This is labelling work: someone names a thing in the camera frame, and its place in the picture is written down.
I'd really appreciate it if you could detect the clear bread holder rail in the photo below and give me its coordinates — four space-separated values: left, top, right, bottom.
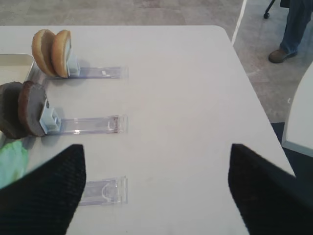
66 49 128 79

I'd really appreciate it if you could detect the brown meat patty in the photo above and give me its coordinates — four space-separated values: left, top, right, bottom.
18 81 47 137
0 82 27 140

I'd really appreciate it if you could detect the rear bread bun slice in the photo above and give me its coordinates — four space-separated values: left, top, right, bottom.
31 29 57 77

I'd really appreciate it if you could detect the right brown meat patty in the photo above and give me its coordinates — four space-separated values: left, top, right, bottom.
18 81 47 137

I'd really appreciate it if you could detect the white rectangular tray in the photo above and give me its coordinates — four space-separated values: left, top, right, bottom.
0 54 47 147

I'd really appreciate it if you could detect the left brown meat patty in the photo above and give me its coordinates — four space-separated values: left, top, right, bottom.
0 82 27 140

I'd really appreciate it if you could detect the person leg in jeans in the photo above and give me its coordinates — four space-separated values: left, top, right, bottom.
280 0 313 58

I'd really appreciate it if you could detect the brown shoe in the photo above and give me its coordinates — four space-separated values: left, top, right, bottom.
268 49 297 64

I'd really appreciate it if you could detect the front bread bun slice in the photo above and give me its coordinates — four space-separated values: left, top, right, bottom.
51 30 71 78

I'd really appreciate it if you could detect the clear lettuce holder rail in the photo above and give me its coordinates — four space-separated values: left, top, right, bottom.
79 176 128 206

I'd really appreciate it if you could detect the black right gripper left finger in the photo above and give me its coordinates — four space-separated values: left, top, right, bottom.
0 144 86 235

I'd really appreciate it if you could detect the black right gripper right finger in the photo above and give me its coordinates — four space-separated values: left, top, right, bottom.
228 144 313 235

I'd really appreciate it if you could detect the bread bun slice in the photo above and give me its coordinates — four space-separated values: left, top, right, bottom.
51 30 71 78
31 29 57 77

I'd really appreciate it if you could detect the clear acrylic right rack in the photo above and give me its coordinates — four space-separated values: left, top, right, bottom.
39 99 128 136

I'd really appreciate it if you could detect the black chair caster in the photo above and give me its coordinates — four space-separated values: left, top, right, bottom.
263 0 275 19

